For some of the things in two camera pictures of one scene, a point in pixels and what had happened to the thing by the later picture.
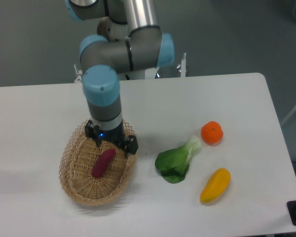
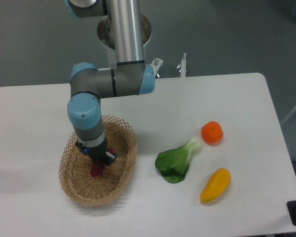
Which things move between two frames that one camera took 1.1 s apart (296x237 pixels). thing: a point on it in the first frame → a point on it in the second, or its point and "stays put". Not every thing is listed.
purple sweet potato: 102,162 stays put
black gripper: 117,136 → 98,153
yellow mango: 217,183 stays put
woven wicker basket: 79,155 stays put
